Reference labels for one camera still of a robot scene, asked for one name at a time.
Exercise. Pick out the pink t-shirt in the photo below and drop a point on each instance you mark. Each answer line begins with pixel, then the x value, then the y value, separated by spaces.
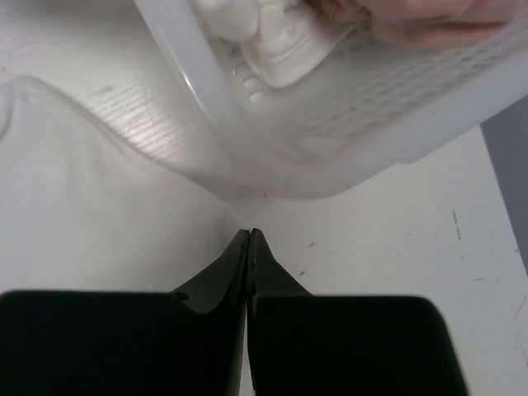
pixel 425 23

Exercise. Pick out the white plastic basket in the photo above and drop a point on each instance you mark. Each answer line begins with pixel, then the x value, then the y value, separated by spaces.
pixel 367 106

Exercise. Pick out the white cartoon print t-shirt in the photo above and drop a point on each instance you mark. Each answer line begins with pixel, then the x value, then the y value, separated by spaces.
pixel 281 41

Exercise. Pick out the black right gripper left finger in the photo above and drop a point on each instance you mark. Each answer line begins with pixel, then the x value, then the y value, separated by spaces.
pixel 188 341

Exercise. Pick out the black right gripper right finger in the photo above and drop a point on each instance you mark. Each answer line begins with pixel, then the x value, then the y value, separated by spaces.
pixel 304 344

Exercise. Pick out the white t-shirt black graphic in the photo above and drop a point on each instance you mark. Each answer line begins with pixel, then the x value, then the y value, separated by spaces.
pixel 83 210

